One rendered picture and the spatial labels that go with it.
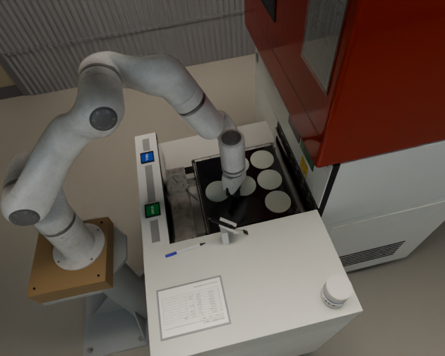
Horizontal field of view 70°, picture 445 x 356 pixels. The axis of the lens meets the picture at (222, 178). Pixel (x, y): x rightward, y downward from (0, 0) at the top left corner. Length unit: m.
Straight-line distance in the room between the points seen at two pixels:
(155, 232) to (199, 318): 0.34
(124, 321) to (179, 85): 1.61
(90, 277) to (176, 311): 0.36
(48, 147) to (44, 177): 0.09
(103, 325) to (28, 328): 0.46
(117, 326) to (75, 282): 0.90
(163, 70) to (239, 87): 2.39
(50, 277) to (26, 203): 0.43
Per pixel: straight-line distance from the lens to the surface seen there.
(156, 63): 0.78
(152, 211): 1.21
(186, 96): 0.81
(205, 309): 1.04
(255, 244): 1.10
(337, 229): 1.40
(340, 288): 0.98
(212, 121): 0.89
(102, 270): 1.25
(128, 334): 2.10
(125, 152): 2.78
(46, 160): 0.92
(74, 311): 2.29
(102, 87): 0.76
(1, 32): 3.47
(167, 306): 1.06
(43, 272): 1.35
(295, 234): 1.12
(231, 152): 0.99
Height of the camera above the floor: 1.97
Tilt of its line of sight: 55 degrees down
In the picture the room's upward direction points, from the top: 8 degrees counter-clockwise
